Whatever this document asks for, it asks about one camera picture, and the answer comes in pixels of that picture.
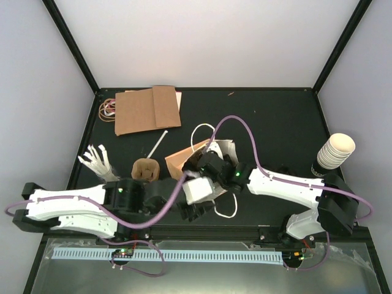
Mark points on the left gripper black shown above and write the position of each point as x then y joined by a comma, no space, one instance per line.
193,212

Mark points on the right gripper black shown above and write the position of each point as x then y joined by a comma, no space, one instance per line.
227,157

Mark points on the yellow paper takeout bag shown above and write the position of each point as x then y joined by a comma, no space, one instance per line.
186,160

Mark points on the white straw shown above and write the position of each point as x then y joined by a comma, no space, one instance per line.
158,142

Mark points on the cardboard cup carrier stack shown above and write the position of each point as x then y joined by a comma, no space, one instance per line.
146,169

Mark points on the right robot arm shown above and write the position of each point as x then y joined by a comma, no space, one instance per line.
329,207

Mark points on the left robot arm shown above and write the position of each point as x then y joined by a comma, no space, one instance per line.
118,209

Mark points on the brown flat paper bag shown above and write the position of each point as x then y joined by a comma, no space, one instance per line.
142,110

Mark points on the cup of wrapped straws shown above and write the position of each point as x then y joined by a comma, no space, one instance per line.
99,164

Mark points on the stack of paper cups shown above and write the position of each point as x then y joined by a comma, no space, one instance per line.
333,154

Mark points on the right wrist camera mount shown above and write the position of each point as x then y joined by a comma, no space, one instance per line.
214,147

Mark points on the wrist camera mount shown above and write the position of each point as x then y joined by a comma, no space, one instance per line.
199,190
214,147

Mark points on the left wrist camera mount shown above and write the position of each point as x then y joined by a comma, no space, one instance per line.
199,190

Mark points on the white slotted cable duct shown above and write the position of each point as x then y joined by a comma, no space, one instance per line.
169,255

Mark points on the black frame post right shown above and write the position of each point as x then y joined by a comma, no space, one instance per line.
351,26

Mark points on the black frame post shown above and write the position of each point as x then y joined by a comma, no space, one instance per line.
67,36
351,26

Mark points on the black frame post left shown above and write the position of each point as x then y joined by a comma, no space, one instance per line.
67,36

